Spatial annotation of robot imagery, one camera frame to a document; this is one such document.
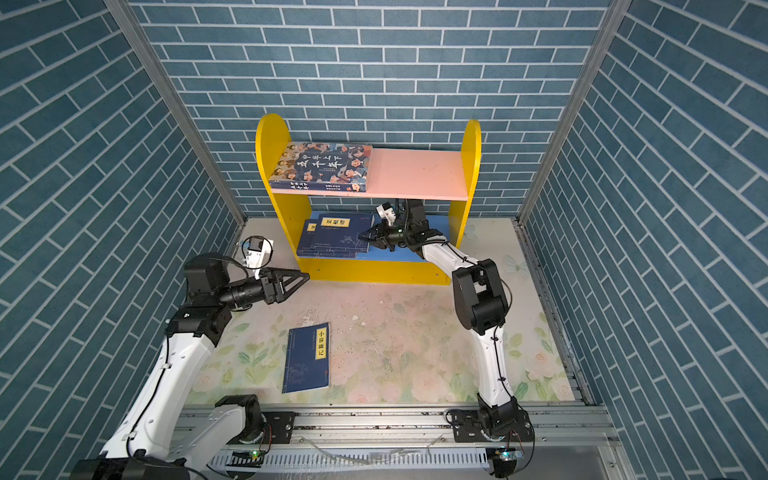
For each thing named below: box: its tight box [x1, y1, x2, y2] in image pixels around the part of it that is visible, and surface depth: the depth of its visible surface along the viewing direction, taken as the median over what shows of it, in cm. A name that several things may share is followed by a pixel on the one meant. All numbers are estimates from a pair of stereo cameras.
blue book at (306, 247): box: [296, 219, 325, 258], surface depth 93 cm
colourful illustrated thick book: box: [269, 142, 373, 192], surface depth 75 cm
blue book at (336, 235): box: [312, 213, 375, 258], surface depth 93 cm
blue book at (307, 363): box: [282, 322, 331, 394], surface depth 86 cm
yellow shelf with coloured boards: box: [256, 114, 482, 285], surface depth 83 cm
